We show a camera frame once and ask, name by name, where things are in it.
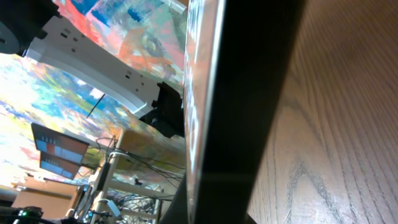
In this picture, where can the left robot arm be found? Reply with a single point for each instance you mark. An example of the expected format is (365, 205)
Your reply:
(37, 30)

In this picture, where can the background computer monitors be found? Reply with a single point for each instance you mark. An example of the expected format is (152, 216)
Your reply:
(60, 154)

